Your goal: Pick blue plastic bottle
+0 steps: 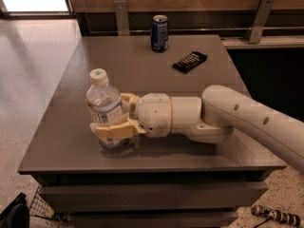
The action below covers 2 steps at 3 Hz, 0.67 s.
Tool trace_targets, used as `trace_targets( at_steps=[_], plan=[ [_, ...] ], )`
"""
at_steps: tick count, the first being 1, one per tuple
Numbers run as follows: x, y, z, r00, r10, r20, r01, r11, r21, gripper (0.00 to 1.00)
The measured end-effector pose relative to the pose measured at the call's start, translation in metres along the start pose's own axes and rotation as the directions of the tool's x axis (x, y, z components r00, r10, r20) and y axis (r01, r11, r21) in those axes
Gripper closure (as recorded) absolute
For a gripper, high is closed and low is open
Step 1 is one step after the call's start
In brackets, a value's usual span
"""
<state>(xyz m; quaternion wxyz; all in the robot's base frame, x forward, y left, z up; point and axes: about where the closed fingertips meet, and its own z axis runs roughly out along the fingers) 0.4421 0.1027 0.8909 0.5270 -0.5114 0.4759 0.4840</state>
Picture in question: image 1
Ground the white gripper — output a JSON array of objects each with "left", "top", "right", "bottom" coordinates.
[{"left": 89, "top": 93, "right": 172, "bottom": 139}]

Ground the clear blue-label plastic bottle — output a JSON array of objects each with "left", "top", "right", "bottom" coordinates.
[{"left": 85, "top": 67, "right": 132, "bottom": 151}]

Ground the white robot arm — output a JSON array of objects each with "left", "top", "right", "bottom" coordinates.
[{"left": 90, "top": 85, "right": 304, "bottom": 173}]

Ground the grey drawer cabinet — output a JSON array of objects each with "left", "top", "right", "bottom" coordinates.
[{"left": 19, "top": 35, "right": 284, "bottom": 228}]

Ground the black snack bar wrapper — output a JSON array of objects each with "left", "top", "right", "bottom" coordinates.
[{"left": 172, "top": 51, "right": 207, "bottom": 73}]

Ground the blue soda can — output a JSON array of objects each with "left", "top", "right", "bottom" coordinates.
[{"left": 150, "top": 14, "right": 168, "bottom": 52}]

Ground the black object floor corner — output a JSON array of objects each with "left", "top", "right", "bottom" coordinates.
[{"left": 0, "top": 193, "right": 29, "bottom": 228}]

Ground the black white striped tool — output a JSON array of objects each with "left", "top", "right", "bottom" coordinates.
[{"left": 251, "top": 205, "right": 304, "bottom": 228}]

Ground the left metal wall bracket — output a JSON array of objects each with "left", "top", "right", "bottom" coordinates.
[{"left": 114, "top": 0, "right": 130, "bottom": 36}]

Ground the metal wall bracket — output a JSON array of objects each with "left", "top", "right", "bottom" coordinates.
[
  {"left": 114, "top": 0, "right": 130, "bottom": 36},
  {"left": 245, "top": 0, "right": 275, "bottom": 44}
]

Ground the black wire mesh basket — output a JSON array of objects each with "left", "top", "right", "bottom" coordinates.
[{"left": 29, "top": 186, "right": 68, "bottom": 222}]

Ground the right metal wall bracket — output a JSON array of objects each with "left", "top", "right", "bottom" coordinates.
[{"left": 245, "top": 0, "right": 275, "bottom": 44}]

